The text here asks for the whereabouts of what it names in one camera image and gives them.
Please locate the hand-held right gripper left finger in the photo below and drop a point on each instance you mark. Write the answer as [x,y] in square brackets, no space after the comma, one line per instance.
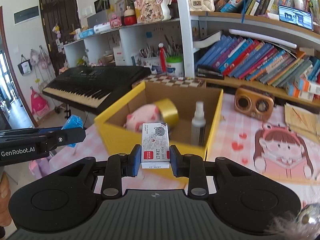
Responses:
[136,160]

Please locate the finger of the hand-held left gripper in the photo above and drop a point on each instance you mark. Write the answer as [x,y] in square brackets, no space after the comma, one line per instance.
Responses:
[48,130]
[65,137]

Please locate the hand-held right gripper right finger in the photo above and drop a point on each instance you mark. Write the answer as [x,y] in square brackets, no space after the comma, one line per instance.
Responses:
[175,160]

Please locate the blue plastic bag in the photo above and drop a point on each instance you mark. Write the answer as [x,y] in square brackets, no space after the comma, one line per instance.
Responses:
[73,123]

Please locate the white cat print staple box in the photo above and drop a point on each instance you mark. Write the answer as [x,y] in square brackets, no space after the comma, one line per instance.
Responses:
[155,142]

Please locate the yellow cardboard box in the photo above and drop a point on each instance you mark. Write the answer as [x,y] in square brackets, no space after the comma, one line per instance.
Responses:
[120,135]

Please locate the white spray bottle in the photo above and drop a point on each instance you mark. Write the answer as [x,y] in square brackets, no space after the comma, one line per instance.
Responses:
[198,127]

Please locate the pink pig plush toy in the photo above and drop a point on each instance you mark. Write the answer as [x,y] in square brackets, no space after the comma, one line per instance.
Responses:
[142,117]

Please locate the yellow tape roll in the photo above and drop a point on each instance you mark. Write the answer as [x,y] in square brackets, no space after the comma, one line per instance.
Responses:
[168,112]

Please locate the person's left hand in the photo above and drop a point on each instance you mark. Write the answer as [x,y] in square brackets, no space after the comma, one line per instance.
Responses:
[3,200]

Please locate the black keyboard stand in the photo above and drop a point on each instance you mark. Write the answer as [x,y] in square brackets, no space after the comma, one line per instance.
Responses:
[67,112]

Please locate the lilac pink backpack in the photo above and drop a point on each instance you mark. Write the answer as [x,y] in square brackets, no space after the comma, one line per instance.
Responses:
[40,165]

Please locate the pink child backpack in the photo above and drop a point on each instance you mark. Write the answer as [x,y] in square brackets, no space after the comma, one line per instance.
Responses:
[38,103]

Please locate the black electronic keyboard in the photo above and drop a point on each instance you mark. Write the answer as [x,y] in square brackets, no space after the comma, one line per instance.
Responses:
[95,82]

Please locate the white tote bag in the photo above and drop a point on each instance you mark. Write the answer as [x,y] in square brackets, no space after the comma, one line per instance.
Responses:
[24,66]

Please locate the pink hanging bags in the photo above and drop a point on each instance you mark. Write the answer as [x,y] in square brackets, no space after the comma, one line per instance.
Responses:
[42,58]

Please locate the checkered wooden chess box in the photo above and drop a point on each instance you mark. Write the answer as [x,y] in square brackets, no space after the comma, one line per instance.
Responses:
[175,81]

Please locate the white container with green lid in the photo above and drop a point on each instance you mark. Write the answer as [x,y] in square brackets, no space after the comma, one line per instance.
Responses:
[175,67]

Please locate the retro wooden radio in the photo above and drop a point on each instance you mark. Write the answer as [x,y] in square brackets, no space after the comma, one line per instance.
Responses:
[253,105]

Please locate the white box with red label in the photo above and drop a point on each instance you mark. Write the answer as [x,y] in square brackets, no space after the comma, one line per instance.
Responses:
[119,56]

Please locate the red tassel ornament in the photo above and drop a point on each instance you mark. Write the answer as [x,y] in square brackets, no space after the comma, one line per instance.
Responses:
[163,60]

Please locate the pen holder with pens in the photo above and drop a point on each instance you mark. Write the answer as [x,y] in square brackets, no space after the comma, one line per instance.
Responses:
[150,60]

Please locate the blue tissue pack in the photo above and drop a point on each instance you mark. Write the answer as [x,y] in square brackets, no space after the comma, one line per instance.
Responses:
[85,33]

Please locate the dark brown door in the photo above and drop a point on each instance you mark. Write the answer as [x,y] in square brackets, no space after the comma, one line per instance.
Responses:
[60,17]

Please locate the long white box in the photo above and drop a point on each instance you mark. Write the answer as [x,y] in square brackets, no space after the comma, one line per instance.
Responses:
[102,28]

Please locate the white shelf unit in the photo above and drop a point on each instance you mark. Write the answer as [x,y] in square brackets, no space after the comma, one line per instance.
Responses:
[122,37]

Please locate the grey flat case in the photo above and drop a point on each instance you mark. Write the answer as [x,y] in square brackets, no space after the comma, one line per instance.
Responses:
[98,17]

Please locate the row of blue red books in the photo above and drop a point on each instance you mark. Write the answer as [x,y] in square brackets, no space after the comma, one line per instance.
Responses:
[250,60]

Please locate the pink patterned box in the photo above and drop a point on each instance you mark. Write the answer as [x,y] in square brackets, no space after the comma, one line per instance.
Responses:
[115,22]

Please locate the tan paper sheet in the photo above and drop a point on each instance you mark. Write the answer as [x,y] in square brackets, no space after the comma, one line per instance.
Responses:
[300,120]

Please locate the red white doll figure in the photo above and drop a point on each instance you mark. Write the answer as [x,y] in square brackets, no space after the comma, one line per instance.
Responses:
[130,17]

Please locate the orange white medicine box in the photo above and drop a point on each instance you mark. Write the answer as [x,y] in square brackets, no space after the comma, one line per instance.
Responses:
[297,93]
[306,85]

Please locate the white bar lamp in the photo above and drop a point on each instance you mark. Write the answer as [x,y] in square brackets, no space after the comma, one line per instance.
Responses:
[262,37]

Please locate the pink cartoon pig decoration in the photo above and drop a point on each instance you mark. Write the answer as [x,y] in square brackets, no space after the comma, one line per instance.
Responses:
[150,7]

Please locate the smartphone with lit screen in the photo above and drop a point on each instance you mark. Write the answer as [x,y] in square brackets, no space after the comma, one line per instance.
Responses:
[296,17]

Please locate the dark wall panel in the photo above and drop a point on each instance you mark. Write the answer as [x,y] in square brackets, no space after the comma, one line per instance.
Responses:
[26,15]

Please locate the wooden bookshelf with metal frame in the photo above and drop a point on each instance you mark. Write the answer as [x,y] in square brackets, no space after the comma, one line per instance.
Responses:
[186,42]

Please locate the white wall switch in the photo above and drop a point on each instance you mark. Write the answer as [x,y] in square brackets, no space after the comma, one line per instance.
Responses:
[87,10]

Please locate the black picture frame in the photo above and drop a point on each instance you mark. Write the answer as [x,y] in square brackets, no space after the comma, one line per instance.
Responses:
[101,5]

